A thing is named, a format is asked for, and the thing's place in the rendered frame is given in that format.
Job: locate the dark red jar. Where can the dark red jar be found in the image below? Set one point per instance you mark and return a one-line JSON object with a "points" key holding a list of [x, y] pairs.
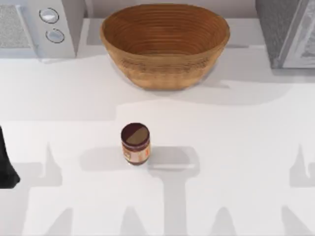
{"points": [[135, 145]]}

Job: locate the brown woven basket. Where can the brown woven basket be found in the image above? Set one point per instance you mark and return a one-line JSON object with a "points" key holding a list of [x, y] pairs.
{"points": [[165, 46]]}

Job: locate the pale microwave oven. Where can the pale microwave oven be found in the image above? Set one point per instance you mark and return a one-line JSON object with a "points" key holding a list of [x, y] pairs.
{"points": [[71, 27]]}

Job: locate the round grey microwave knob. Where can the round grey microwave knob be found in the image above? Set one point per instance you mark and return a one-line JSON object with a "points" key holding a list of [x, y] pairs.
{"points": [[55, 35], [49, 15]]}

